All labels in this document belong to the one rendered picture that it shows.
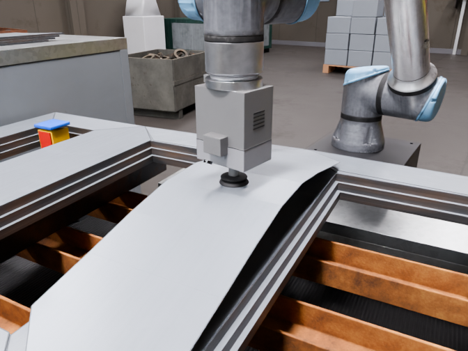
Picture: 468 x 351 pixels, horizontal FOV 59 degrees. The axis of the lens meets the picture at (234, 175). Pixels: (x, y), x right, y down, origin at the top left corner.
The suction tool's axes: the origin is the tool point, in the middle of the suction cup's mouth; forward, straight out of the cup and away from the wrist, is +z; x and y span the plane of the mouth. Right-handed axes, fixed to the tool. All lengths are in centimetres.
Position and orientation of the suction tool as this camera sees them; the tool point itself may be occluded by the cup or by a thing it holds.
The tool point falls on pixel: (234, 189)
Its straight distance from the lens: 59.7
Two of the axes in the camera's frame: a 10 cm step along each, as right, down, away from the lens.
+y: 7.8, 2.4, -5.8
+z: 0.0, 9.2, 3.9
